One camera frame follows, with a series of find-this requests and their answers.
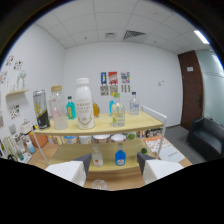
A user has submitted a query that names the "white and blue cup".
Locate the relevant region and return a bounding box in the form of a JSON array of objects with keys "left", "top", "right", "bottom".
[{"left": 25, "top": 139, "right": 36, "bottom": 155}]

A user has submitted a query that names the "orange printed menu sheet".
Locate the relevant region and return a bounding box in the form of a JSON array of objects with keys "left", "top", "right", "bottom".
[{"left": 144, "top": 137, "right": 164, "bottom": 154}]

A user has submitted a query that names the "white bowl blue rim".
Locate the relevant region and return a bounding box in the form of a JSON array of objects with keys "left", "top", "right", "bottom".
[{"left": 63, "top": 135, "right": 79, "bottom": 145}]

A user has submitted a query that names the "clear bottle orange label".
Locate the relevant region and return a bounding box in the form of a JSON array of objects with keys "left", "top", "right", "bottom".
[{"left": 92, "top": 145, "right": 104, "bottom": 168}]

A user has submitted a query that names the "blue round liquor bottle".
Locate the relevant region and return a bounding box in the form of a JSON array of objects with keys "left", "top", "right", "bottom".
[{"left": 114, "top": 143, "right": 127, "bottom": 167}]

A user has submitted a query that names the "black armchair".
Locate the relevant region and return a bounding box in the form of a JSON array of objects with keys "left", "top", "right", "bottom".
[{"left": 186, "top": 116, "right": 224, "bottom": 161}]

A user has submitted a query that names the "teal liquid bottle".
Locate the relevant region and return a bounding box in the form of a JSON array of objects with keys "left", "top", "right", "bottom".
[{"left": 65, "top": 96, "right": 77, "bottom": 120}]

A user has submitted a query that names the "large white plastic bottle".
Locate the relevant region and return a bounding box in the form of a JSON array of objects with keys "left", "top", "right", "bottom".
[{"left": 73, "top": 77, "right": 96, "bottom": 130}]

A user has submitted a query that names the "black tall drink can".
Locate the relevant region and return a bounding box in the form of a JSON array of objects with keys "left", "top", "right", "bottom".
[{"left": 32, "top": 89, "right": 52, "bottom": 130}]

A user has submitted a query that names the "amber round bottle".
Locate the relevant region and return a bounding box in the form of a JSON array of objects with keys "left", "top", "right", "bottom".
[{"left": 92, "top": 101, "right": 101, "bottom": 118}]

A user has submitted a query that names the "clear bottle blue cap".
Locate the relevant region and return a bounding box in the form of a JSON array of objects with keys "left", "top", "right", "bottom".
[{"left": 129, "top": 91, "right": 140, "bottom": 116}]

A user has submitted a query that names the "clear bottle green cap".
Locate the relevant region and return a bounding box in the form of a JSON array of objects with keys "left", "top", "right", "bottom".
[{"left": 111, "top": 92, "right": 126, "bottom": 128}]

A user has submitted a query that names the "slim light blue bottle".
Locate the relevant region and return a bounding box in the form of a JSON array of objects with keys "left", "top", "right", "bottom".
[{"left": 108, "top": 96, "right": 116, "bottom": 118}]

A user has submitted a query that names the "brown wooden door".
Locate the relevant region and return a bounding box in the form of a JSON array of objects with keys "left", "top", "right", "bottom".
[{"left": 177, "top": 49, "right": 204, "bottom": 131}]

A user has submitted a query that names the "ceiling air vent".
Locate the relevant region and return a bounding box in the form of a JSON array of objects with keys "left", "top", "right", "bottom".
[{"left": 123, "top": 29, "right": 147, "bottom": 41}]

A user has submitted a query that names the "ceiling light panel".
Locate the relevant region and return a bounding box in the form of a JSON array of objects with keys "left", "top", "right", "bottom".
[{"left": 193, "top": 30, "right": 210, "bottom": 45}]

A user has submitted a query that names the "two-tier wooden white-frame rack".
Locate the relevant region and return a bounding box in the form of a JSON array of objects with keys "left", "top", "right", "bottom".
[{"left": 33, "top": 105, "right": 168, "bottom": 175}]

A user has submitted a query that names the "wooden wall shelf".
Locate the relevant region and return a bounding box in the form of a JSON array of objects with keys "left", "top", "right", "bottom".
[{"left": 5, "top": 88, "right": 30, "bottom": 98}]

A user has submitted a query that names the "multicolour wall poster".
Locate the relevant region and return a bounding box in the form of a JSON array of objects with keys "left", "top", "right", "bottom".
[{"left": 120, "top": 71, "right": 131, "bottom": 94}]

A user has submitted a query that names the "blue wall poster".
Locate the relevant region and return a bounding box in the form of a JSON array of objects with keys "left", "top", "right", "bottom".
[{"left": 100, "top": 71, "right": 108, "bottom": 97}]

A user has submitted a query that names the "red wall poster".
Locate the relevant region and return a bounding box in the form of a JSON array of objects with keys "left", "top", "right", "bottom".
[{"left": 107, "top": 71, "right": 119, "bottom": 96}]

